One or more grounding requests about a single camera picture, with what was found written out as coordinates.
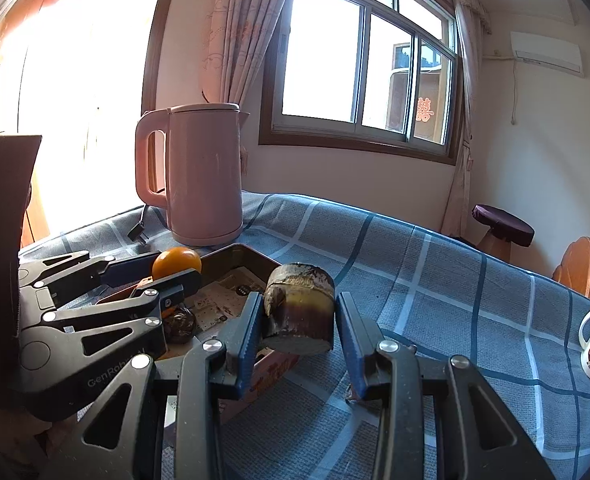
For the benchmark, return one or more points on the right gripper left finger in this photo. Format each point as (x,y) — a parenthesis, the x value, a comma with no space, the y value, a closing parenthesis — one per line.
(121,435)

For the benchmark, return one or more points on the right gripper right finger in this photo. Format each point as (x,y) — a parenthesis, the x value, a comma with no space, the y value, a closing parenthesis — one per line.
(477,436)

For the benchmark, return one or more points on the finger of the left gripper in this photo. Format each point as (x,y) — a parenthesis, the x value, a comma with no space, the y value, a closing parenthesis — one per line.
(149,300)
(53,282)

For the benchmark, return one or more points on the small orange tangerine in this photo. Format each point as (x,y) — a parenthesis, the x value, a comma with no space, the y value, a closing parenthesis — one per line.
(175,260)

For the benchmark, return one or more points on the dark round water chestnut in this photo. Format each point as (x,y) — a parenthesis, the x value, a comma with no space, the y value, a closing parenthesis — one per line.
(179,324)

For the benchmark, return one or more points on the pink metal tin box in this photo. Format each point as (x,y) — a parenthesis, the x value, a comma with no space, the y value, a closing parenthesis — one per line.
(229,275)

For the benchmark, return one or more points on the blue plaid tablecloth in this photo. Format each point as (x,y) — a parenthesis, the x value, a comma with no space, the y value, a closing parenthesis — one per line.
(519,328)

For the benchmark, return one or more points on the pink electric kettle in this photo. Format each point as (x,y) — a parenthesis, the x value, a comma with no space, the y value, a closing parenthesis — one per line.
(203,184)

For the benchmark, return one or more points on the purple cushioned stool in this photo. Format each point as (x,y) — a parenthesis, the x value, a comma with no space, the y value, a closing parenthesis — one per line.
(504,231)

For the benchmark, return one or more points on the pink curtain right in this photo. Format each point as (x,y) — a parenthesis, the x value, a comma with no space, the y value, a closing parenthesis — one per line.
(472,21)

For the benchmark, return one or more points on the pink curtain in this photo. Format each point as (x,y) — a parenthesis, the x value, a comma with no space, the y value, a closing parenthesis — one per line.
(472,21)
(238,38)

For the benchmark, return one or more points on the pink curtain left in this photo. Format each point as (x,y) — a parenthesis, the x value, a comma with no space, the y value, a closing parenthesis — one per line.
(238,38)

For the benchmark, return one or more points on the white air conditioner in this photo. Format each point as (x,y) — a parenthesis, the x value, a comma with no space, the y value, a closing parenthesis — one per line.
(548,52)

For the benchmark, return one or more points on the window with brown frame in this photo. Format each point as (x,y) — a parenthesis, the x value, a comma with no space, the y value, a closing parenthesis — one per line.
(379,76)

